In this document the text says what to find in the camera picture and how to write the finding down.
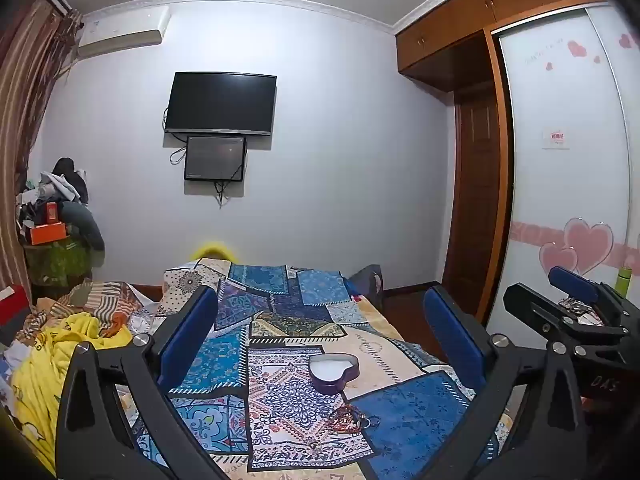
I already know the small black monitor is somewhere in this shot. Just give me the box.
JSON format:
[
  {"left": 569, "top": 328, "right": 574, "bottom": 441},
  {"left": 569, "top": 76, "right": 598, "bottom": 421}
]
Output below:
[{"left": 184, "top": 135, "right": 247, "bottom": 182}]

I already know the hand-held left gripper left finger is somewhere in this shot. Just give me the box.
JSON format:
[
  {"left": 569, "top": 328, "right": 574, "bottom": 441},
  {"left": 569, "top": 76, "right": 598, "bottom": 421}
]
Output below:
[{"left": 55, "top": 285, "right": 236, "bottom": 480}]

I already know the yellow blanket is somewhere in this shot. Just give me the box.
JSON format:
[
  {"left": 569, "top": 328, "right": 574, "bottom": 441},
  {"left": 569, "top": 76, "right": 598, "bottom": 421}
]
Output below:
[{"left": 10, "top": 310, "right": 133, "bottom": 476}]

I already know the dark bag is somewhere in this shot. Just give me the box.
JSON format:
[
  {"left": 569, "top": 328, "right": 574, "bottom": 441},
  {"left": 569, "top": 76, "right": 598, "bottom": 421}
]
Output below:
[{"left": 347, "top": 264, "right": 386, "bottom": 311}]

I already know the purple heart-shaped tin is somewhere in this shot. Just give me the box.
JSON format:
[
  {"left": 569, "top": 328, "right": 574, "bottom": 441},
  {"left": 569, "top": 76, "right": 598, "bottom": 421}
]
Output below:
[{"left": 307, "top": 352, "right": 361, "bottom": 392}]

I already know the orange beaded bracelet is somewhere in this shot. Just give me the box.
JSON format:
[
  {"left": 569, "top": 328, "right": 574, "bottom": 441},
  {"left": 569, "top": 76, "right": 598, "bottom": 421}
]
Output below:
[{"left": 327, "top": 406, "right": 358, "bottom": 433}]

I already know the red fabric cushion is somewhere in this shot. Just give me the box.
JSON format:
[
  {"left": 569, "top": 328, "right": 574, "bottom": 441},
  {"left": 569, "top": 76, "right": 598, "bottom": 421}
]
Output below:
[{"left": 0, "top": 285, "right": 33, "bottom": 333}]

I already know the blue patchwork bedsheet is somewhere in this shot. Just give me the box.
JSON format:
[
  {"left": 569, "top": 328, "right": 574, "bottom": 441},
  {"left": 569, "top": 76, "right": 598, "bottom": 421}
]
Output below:
[{"left": 115, "top": 257, "right": 501, "bottom": 480}]

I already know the orange box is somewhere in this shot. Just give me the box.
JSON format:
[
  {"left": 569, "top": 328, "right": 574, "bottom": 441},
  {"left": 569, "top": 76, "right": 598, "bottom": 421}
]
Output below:
[{"left": 29, "top": 222, "right": 68, "bottom": 245}]

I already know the green cloth-covered stand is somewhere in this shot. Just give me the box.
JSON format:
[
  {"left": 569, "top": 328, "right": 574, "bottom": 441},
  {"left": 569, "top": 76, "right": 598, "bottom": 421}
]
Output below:
[{"left": 24, "top": 237, "right": 93, "bottom": 291}]

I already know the brown wooden door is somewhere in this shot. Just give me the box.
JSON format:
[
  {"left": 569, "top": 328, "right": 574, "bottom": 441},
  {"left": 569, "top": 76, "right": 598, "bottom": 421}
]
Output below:
[{"left": 442, "top": 85, "right": 503, "bottom": 306}]

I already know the wooden wardrobe cabinet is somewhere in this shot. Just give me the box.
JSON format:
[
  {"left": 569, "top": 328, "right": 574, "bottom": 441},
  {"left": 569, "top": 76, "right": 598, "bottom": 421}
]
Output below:
[{"left": 395, "top": 0, "right": 613, "bottom": 93}]

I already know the yellow plastic chair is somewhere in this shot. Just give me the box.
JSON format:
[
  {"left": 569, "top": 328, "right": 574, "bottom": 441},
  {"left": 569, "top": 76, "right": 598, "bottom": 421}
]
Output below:
[{"left": 192, "top": 241, "right": 238, "bottom": 263}]

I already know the black wall television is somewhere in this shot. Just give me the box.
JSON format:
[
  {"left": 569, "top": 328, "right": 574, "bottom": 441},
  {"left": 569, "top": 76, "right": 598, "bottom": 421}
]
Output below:
[{"left": 164, "top": 72, "right": 277, "bottom": 137}]

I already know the pile of clothes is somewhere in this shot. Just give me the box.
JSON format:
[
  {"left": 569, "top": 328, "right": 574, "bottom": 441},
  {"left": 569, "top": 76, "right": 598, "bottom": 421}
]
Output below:
[{"left": 15, "top": 157, "right": 106, "bottom": 266}]

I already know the brown striped curtain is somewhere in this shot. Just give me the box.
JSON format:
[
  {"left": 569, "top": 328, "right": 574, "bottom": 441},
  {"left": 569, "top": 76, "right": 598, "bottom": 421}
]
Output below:
[{"left": 0, "top": 0, "right": 83, "bottom": 301}]

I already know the white air conditioner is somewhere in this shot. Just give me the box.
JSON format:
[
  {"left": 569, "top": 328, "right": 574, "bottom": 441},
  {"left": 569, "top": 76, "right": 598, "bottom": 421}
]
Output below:
[{"left": 77, "top": 10, "right": 171, "bottom": 58}]

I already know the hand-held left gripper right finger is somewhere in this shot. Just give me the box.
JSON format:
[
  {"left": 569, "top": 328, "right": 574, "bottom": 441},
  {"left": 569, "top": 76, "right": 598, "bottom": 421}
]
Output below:
[{"left": 422, "top": 285, "right": 591, "bottom": 480}]

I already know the striped patterned quilt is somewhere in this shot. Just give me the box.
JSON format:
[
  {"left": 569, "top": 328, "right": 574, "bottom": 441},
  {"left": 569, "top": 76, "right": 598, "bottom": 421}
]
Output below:
[{"left": 35, "top": 280, "right": 166, "bottom": 336}]

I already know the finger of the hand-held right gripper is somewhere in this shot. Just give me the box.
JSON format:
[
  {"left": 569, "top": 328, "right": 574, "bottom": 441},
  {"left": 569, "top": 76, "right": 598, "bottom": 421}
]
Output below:
[
  {"left": 502, "top": 284, "right": 631, "bottom": 357},
  {"left": 548, "top": 266, "right": 626, "bottom": 312}
]

